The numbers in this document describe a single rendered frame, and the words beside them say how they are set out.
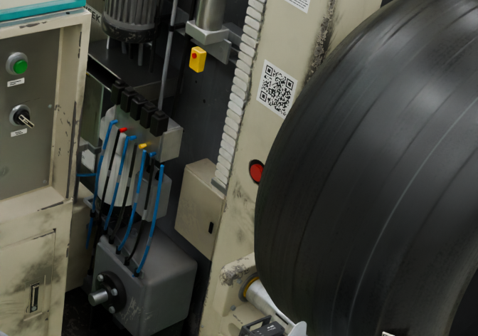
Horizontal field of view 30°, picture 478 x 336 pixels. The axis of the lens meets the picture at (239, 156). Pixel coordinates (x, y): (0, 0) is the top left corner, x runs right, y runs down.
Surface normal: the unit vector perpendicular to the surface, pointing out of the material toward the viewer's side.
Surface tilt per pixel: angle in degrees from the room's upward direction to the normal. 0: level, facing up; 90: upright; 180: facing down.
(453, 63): 31
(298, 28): 90
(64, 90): 90
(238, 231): 90
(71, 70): 90
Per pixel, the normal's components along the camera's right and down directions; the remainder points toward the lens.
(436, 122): -0.40, -0.39
